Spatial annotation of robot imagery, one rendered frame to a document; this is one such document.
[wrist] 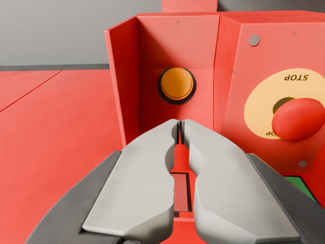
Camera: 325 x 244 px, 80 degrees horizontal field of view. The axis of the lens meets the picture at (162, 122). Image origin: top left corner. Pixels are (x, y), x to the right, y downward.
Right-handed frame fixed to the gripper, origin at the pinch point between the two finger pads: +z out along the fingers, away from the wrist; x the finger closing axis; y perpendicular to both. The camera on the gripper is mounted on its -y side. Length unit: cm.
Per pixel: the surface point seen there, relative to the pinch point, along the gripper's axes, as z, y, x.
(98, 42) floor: 84, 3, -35
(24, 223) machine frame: 5.6, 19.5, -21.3
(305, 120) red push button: 2.9, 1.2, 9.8
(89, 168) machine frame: 16.3, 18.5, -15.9
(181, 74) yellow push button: 11.8, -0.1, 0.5
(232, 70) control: 5.8, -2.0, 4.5
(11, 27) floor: 84, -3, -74
